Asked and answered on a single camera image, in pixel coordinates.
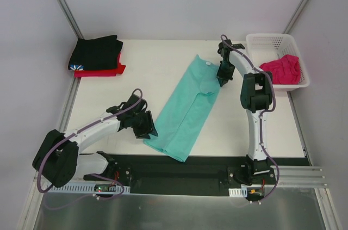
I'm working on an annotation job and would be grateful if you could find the right white cable duct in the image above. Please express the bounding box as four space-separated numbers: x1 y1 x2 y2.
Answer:
228 187 247 198

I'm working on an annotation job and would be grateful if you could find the white plastic basket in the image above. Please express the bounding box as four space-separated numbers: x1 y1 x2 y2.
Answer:
246 33 310 91

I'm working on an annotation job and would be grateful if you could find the folded black t shirt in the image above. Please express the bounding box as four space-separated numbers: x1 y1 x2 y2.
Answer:
67 35 123 71

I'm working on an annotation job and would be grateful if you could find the left white cable duct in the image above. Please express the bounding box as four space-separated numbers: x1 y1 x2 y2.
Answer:
48 183 131 195

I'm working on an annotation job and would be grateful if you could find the left aluminium frame post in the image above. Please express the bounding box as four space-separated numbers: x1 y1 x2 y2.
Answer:
57 0 84 39

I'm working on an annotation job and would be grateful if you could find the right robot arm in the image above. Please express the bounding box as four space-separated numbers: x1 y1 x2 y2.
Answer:
216 35 275 185

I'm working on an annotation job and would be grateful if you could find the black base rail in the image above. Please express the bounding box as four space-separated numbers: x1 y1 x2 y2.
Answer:
81 153 310 195

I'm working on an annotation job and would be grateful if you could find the teal t shirt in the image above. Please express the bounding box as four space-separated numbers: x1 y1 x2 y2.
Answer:
144 55 220 162

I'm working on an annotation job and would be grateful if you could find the pink t shirt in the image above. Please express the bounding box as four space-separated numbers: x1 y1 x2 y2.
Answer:
260 54 301 85

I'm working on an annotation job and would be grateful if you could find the folded red t shirt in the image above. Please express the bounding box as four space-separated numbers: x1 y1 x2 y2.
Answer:
73 53 126 78

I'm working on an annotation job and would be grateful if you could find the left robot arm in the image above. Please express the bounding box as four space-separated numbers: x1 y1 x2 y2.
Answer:
32 95 158 188

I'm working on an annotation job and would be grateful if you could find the white cable duct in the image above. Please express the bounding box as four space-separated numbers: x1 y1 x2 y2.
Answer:
48 183 131 195
228 187 247 198

